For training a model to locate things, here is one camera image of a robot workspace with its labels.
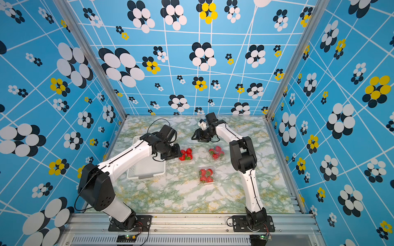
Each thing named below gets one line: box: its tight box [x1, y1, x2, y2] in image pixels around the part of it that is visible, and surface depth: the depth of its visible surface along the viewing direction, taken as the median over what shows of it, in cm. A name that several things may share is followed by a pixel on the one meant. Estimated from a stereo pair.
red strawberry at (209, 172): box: [206, 168, 214, 177], surface depth 90 cm
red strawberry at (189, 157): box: [185, 154, 193, 161], surface depth 96 cm
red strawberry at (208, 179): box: [200, 176, 214, 183], surface depth 86 cm
